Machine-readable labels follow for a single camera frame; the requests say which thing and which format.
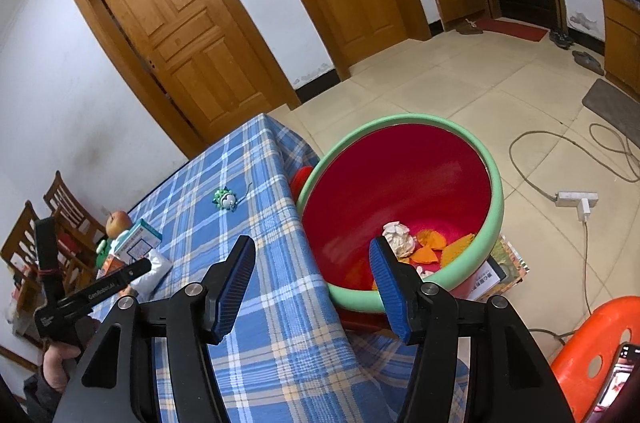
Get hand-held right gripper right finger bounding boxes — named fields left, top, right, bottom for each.
left=368, top=235, right=576, bottom=423

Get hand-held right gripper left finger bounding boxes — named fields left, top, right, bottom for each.
left=52, top=234, right=257, bottom=423

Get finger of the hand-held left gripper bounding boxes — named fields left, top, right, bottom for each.
left=117, top=258, right=152, bottom=286
left=34, top=217, right=67, bottom=309

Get white plastic bag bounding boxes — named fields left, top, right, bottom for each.
left=131, top=248, right=172, bottom=296

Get orange carton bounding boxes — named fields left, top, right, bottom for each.
left=96, top=254, right=126, bottom=281

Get white and teal medicine box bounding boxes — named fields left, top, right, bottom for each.
left=109, top=219, right=163, bottom=265

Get orange peel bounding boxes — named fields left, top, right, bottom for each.
left=410, top=228, right=447, bottom=265

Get small green and white toy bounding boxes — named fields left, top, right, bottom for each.
left=212, top=186, right=251, bottom=210

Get red bin with green rim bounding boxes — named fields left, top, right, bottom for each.
left=290, top=116, right=504, bottom=334

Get person's left hand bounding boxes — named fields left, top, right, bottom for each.
left=41, top=343, right=83, bottom=394

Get apple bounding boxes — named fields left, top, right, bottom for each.
left=105, top=209, right=131, bottom=238

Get blue plaid tablecloth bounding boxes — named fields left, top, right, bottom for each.
left=90, top=113, right=471, bottom=423

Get stack of books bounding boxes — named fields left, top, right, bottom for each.
left=467, top=238, right=529, bottom=304

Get orange plastic stool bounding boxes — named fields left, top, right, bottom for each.
left=550, top=296, right=640, bottom=423

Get white power strip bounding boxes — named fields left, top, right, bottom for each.
left=556, top=190, right=599, bottom=222

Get wooden door with arched panels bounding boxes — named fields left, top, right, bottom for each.
left=67, top=0, right=301, bottom=159

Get smartphone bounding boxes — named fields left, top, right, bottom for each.
left=597, top=342, right=640, bottom=414

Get grey floor mat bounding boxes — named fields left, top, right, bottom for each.
left=581, top=78, right=640, bottom=135

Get red doormat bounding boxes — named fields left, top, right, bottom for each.
left=472, top=17, right=549, bottom=41

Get grey slippers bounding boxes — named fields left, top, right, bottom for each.
left=572, top=50, right=606, bottom=75

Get wooden cabinet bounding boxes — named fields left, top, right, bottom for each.
left=600, top=0, right=640, bottom=96

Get grey floor cable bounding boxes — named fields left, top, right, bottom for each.
left=509, top=123, right=640, bottom=199

